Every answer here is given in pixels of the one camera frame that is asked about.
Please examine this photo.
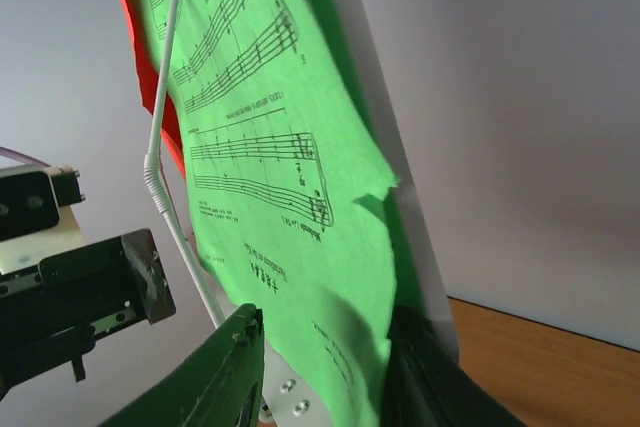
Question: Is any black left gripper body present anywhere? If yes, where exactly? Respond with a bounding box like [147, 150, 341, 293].
[1, 229, 176, 387]

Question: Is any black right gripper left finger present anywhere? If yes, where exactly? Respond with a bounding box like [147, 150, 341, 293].
[102, 304, 265, 427]

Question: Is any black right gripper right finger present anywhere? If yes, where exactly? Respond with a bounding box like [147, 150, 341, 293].
[382, 306, 523, 427]

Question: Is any white tripod music stand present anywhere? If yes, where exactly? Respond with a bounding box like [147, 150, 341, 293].
[154, 0, 458, 426]

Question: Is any green sheet music page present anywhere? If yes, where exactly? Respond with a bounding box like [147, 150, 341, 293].
[131, 0, 396, 426]

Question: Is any red sheet music page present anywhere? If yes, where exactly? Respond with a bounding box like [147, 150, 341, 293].
[121, 0, 186, 179]

